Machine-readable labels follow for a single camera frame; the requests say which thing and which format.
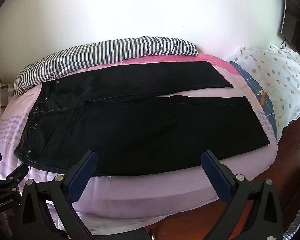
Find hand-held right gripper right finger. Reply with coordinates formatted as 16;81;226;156
201;150;283;240

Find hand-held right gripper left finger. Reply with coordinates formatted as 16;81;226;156
16;150;98;240

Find black pants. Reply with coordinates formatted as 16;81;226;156
14;60;270;177

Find pink bed sheet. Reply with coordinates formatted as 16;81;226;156
0;52;278;229

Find plaid pillow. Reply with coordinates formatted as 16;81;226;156
0;81;14;140

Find white pillow with coloured shapes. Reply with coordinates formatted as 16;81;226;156
227;45;300;140

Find grey striped blanket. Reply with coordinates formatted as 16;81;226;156
14;36;198;96

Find black wall monitor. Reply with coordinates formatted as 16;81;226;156
280;0;300;57

